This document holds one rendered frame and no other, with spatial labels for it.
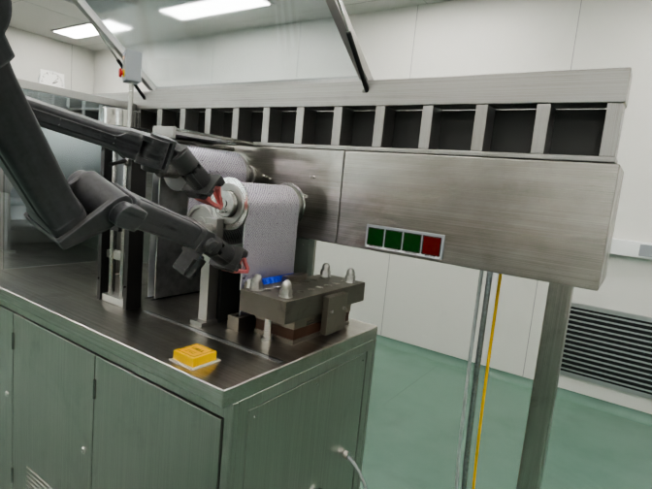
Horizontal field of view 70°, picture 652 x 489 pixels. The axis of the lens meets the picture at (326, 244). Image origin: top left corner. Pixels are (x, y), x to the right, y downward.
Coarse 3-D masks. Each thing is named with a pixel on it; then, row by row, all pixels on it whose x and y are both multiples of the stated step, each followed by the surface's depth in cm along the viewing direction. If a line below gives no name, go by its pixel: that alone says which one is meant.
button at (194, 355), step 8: (192, 344) 111; (200, 344) 112; (176, 352) 106; (184, 352) 106; (192, 352) 106; (200, 352) 107; (208, 352) 107; (184, 360) 105; (192, 360) 103; (200, 360) 105; (208, 360) 107
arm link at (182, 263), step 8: (208, 240) 110; (184, 248) 115; (208, 248) 110; (184, 256) 114; (192, 256) 114; (200, 256) 114; (176, 264) 114; (184, 264) 114; (192, 264) 115; (200, 264) 117; (184, 272) 114; (192, 272) 116
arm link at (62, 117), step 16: (48, 112) 95; (64, 112) 97; (48, 128) 97; (64, 128) 97; (80, 128) 99; (96, 128) 100; (112, 128) 101; (128, 128) 105; (96, 144) 101; (112, 144) 102; (128, 144) 103; (144, 144) 106; (160, 144) 106; (144, 160) 106; (160, 160) 108
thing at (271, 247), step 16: (272, 224) 138; (288, 224) 145; (256, 240) 134; (272, 240) 140; (288, 240) 146; (256, 256) 135; (272, 256) 141; (288, 256) 147; (256, 272) 136; (272, 272) 142; (288, 272) 148; (240, 288) 132
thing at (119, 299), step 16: (144, 128) 136; (112, 160) 144; (128, 160) 135; (112, 176) 142; (128, 176) 136; (144, 176) 138; (144, 192) 139; (112, 240) 144; (128, 240) 138; (112, 256) 145; (128, 256) 138; (112, 272) 146; (128, 272) 139; (112, 288) 147; (128, 288) 140; (128, 304) 141
